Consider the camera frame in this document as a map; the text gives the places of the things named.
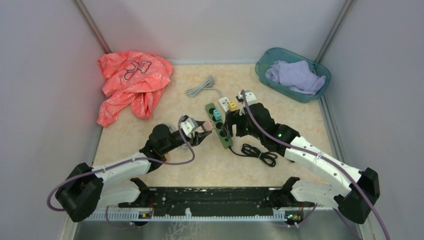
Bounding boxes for yellow plug adapter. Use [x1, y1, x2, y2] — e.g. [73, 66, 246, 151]
[228, 100, 237, 112]

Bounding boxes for teal plug adapter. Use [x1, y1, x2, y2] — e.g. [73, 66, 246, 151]
[212, 109, 222, 122]

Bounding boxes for green power strip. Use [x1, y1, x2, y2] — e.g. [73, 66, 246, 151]
[205, 103, 234, 149]

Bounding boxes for white power strip with USB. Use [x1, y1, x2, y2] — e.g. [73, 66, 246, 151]
[218, 97, 230, 112]

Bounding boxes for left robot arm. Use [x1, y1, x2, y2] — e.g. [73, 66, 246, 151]
[46, 115, 215, 223]

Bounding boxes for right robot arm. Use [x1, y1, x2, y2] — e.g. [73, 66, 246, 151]
[205, 103, 380, 224]

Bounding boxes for pink patterned cloth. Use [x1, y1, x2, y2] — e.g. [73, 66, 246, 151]
[96, 51, 174, 128]

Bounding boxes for teal plastic basket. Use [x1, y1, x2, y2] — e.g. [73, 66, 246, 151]
[255, 47, 332, 103]

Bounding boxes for lavender cloth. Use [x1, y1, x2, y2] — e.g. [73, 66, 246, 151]
[265, 60, 327, 96]

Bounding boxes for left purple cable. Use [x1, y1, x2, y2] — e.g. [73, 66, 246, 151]
[46, 115, 196, 231]

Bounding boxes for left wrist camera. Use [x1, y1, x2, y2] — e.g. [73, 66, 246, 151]
[179, 117, 199, 136]

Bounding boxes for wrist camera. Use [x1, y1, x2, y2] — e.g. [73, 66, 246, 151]
[236, 91, 258, 116]
[179, 117, 199, 136]

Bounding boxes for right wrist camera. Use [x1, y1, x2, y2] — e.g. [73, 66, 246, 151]
[236, 91, 258, 116]

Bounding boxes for grey coiled cable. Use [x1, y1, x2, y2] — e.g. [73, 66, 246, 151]
[184, 75, 224, 100]

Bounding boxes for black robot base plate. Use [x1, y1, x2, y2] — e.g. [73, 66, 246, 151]
[118, 187, 314, 217]

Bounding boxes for aluminium front rail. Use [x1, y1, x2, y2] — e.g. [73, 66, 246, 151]
[77, 202, 318, 225]

